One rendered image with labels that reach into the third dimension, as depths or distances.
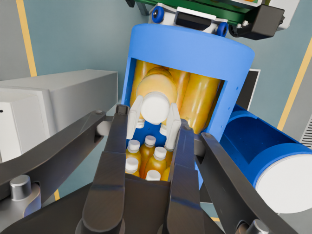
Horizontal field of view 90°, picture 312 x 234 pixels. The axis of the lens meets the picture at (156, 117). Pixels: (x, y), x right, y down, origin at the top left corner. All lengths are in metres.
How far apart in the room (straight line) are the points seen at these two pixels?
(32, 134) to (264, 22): 0.80
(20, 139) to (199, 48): 0.57
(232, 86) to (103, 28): 1.40
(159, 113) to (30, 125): 0.52
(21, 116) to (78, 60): 1.14
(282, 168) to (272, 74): 1.21
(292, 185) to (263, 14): 0.59
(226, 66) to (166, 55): 0.10
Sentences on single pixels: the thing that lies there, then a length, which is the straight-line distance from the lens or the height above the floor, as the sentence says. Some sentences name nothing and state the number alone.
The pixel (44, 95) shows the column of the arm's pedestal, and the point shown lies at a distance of 0.67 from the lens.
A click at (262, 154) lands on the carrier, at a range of 0.75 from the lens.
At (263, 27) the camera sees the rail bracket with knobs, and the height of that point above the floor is 1.00.
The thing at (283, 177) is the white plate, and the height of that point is 1.04.
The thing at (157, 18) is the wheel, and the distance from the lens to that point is 0.54.
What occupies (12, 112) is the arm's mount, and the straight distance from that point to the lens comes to 0.61.
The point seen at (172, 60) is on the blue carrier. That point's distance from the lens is 0.28.
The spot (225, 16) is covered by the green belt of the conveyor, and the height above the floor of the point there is 0.89.
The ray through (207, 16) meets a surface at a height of 1.05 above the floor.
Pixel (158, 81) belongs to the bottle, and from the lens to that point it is 0.25.
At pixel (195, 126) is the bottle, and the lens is 0.40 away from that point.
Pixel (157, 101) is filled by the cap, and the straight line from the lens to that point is 0.20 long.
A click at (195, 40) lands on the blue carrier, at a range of 0.28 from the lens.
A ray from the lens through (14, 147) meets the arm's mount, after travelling 0.66.
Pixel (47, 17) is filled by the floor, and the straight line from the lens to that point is 1.84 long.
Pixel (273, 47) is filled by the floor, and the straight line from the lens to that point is 1.79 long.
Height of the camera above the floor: 1.51
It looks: 70 degrees down
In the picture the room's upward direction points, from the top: 174 degrees counter-clockwise
